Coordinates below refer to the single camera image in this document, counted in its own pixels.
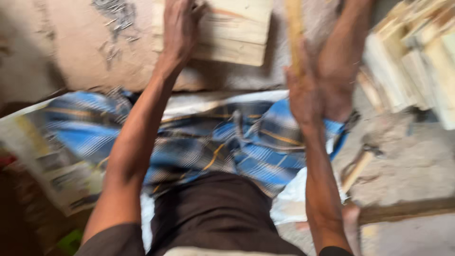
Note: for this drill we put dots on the person's right hand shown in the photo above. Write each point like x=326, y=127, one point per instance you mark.
x=304, y=96

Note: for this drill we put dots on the person's left hand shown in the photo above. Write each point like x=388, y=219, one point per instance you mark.
x=179, y=33

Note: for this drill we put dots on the person's right fingers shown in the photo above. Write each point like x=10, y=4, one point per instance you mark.
x=298, y=65

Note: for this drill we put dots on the thin yellow wooden stick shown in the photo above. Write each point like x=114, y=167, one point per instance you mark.
x=294, y=32

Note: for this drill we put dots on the pale wooden block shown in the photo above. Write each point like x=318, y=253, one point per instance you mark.
x=233, y=32

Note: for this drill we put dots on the person's bare leg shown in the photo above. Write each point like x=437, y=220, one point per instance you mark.
x=341, y=60

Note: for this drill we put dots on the blue plaid cloth wrap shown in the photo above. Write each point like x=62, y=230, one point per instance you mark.
x=227, y=142

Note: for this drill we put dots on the pile of pale wooden pieces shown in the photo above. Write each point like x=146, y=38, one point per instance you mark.
x=412, y=60

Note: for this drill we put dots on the white plastic sack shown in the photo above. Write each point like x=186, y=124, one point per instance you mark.
x=289, y=199

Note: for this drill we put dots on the dark brown shirt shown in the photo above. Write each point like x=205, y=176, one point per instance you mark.
x=209, y=220

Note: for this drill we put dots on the dark wooden plank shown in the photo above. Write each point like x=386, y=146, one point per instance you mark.
x=405, y=210

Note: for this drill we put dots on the heap of small metal nails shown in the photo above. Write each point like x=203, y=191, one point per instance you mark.
x=115, y=25

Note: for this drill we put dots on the printed newspaper sheet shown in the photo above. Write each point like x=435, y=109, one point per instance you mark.
x=46, y=160

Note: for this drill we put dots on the green plastic object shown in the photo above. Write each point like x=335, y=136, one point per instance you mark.
x=70, y=241

